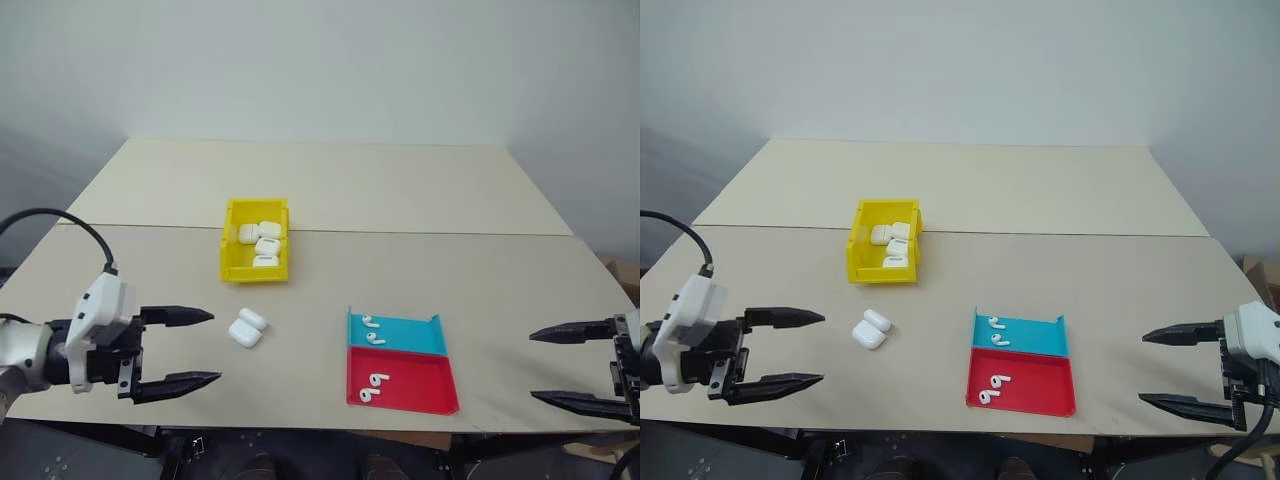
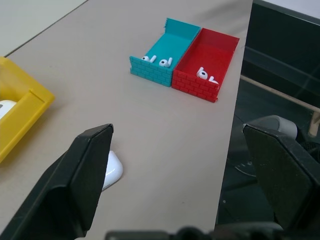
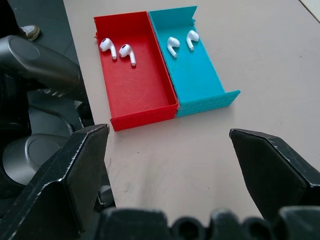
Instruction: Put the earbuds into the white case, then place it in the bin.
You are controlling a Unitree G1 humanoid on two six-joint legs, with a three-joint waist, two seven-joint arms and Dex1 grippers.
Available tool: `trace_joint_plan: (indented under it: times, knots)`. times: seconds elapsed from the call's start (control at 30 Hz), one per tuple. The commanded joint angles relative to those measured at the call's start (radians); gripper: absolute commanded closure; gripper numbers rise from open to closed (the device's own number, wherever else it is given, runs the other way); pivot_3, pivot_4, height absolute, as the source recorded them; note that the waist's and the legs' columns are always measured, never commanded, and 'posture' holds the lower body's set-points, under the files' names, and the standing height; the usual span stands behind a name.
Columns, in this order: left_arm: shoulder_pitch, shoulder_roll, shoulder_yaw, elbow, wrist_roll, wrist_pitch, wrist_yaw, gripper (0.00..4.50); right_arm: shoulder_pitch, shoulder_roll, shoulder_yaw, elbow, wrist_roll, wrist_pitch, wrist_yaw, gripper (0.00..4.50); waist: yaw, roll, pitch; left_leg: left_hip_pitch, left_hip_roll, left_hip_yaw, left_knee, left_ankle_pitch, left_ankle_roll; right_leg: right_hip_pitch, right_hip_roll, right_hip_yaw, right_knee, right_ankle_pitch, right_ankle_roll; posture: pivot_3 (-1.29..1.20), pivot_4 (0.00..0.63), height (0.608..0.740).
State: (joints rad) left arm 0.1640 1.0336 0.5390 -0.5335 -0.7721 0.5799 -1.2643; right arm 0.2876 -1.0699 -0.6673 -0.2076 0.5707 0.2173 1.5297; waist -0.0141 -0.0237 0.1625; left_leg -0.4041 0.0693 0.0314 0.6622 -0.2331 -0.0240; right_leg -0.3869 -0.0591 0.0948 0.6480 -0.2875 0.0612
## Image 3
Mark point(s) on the person's white shoe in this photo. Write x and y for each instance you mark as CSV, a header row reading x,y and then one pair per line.
x,y
30,31

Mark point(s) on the silver robot body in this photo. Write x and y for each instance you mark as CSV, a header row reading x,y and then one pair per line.
x,y
35,100

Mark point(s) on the red plastic tray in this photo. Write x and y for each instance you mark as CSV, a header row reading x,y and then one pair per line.
x,y
140,75

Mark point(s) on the white earbud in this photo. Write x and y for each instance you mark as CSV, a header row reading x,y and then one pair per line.
x,y
172,45
192,38
127,53
108,46

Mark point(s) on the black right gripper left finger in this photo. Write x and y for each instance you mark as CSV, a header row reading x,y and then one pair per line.
x,y
62,175

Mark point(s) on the cyan plastic tray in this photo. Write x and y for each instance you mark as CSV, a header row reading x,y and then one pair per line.
x,y
193,72

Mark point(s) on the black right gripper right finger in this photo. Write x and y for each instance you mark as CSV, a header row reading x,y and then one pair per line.
x,y
270,172

